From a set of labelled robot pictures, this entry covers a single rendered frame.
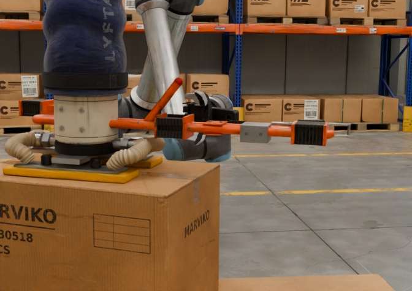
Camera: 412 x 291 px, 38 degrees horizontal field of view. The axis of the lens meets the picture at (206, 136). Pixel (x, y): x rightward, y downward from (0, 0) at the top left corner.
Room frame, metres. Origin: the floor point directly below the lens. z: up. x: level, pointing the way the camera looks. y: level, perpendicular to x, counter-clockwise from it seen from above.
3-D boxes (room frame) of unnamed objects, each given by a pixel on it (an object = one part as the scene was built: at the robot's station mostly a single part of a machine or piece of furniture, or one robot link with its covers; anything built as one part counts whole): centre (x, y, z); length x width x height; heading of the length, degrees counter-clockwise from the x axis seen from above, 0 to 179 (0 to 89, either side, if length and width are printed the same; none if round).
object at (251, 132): (1.50, -0.13, 1.07); 0.07 x 0.07 x 0.04; 75
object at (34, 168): (1.53, 0.35, 0.97); 0.34 x 0.10 x 0.05; 75
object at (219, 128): (1.68, 0.10, 1.07); 0.93 x 0.30 x 0.04; 75
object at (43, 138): (1.62, 0.32, 1.01); 0.34 x 0.25 x 0.06; 75
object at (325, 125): (1.46, -0.25, 1.07); 0.08 x 0.07 x 0.05; 75
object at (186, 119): (1.55, 0.08, 1.07); 0.10 x 0.08 x 0.06; 165
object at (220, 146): (1.99, -0.03, 0.96); 0.12 x 0.09 x 0.12; 120
